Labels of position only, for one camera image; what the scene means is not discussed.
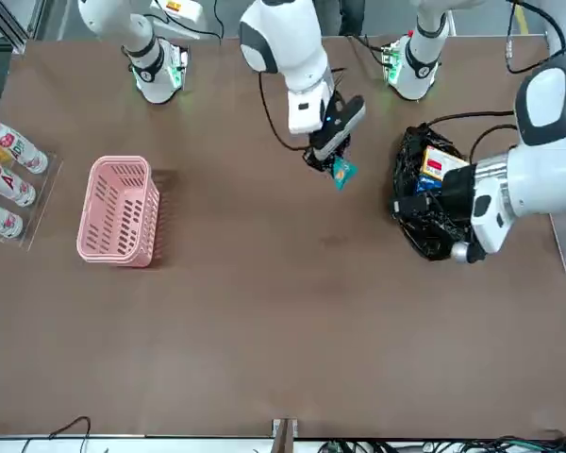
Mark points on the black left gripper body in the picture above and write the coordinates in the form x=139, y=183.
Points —
x=457, y=193

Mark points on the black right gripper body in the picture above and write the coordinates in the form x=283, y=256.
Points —
x=332, y=113

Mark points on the blue cookie box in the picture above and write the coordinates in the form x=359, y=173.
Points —
x=427, y=184

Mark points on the teal snack packet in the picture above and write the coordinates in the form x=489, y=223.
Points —
x=343, y=173

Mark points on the yellow wafer snack pack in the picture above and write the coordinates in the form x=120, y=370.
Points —
x=436, y=162

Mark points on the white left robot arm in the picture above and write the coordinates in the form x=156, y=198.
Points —
x=547, y=156

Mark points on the black plastic bag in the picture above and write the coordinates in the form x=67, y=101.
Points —
x=429, y=236

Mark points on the pink plastic basket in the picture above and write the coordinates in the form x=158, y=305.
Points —
x=148, y=207

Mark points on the person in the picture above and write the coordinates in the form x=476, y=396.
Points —
x=351, y=16

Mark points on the white control box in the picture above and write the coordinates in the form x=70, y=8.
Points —
x=184, y=9

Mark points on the clear acrylic bottle shelf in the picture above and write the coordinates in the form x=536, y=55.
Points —
x=33, y=222

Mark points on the white pink-capped milk bottle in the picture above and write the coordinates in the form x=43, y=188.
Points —
x=14, y=146
x=0, y=219
x=9, y=184

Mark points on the grey-black right wrist camera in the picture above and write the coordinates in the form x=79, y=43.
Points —
x=344, y=125

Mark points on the silver-black left wrist camera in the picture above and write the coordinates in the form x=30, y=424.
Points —
x=460, y=251

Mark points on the aluminium frame post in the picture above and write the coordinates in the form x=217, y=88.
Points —
x=285, y=436

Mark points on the aluminium frame beam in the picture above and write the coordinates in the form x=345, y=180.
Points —
x=4, y=23

